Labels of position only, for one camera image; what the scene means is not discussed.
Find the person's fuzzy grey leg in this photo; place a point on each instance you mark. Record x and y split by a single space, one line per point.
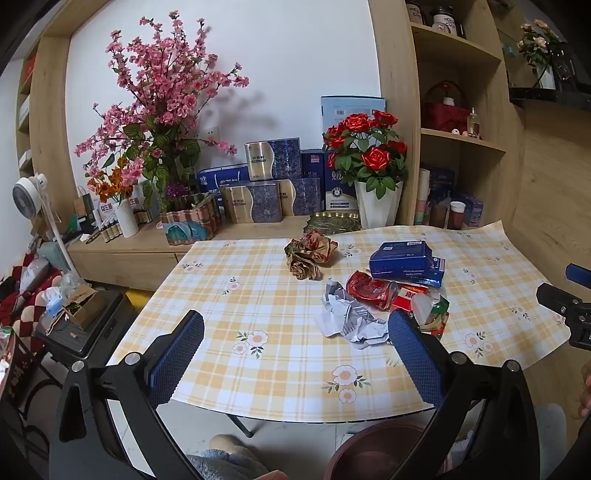
221 468

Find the pale pink rose plant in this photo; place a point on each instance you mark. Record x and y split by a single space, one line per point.
538 46

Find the row of small brown bottles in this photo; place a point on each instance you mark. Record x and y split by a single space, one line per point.
110 233

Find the white faceted flower pot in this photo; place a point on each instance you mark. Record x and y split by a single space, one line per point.
378 207

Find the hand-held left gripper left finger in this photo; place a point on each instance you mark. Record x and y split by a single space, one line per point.
178 355

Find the dark blue box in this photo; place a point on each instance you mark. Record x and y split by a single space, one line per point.
312 164

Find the white wall socket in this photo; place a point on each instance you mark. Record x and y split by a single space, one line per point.
210 133

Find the brown wrapping paper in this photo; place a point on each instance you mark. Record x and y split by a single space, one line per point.
309 254

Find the translucent white plastic lid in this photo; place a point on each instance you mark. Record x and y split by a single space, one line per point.
421 308

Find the blue and purple box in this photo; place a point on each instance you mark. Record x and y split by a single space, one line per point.
473 210

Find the white and green label box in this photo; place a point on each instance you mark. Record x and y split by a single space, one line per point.
104 205

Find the person's right hand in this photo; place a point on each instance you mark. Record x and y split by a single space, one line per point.
587 397

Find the dark lidded jar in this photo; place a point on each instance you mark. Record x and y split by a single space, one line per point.
414 13
444 21

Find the crushed red can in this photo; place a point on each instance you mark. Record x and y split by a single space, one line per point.
369 290

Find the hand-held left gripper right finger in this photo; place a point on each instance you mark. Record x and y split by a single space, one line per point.
415 355

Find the beige slipper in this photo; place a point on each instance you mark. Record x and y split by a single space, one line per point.
231 446

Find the black wall shelf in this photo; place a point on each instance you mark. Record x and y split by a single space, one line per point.
554 97

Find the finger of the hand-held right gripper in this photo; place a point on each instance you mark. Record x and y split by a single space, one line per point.
579 275
556 300

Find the red and white checkered blanket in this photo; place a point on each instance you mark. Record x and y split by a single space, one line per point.
18 304

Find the patterned tin planter box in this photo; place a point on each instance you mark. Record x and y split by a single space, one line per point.
189 224

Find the green and red carton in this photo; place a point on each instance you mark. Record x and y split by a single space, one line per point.
438 318

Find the black folding table frame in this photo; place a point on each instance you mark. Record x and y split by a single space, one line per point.
242 424

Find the blue cardboard box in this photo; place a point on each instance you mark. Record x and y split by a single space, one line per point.
399 258

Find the blue box with round emblem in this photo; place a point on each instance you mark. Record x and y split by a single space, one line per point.
339 194

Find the blue shelf box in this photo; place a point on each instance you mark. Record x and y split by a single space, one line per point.
443 184

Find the yellow plaid floral tablecloth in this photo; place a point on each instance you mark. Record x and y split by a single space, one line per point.
258 314

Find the white ribbed vase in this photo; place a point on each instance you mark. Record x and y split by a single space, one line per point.
125 219

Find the light blue flat box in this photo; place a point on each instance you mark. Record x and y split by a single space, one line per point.
337 108

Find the long blue box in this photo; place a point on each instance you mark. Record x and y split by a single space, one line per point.
221 177

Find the red basket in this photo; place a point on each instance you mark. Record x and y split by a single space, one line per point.
445 115

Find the white desk fan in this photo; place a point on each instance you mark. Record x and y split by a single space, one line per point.
27 196

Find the dark red round bin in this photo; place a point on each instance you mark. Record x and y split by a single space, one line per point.
378 450

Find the red rose plant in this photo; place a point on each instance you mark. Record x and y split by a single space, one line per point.
364 147

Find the white paper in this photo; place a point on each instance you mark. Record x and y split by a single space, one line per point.
346 318

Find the stack of pastel cups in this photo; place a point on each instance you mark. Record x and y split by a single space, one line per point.
424 198

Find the orange artificial flowers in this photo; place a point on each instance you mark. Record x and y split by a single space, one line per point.
113 177

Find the small paper bag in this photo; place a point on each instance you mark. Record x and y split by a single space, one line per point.
84 203

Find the wooden shelf unit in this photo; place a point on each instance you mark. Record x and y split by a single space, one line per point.
397 92

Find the red cup with white rim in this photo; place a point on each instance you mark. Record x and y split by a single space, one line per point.
456 216

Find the clear perfume bottle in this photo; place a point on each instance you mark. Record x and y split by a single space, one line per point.
473 124

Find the black plastic crate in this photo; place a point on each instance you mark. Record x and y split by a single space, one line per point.
92 341

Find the pink blossom bouquet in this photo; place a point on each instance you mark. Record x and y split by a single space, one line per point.
161 92

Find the red cigarette pack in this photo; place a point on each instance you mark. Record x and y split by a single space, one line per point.
406 297

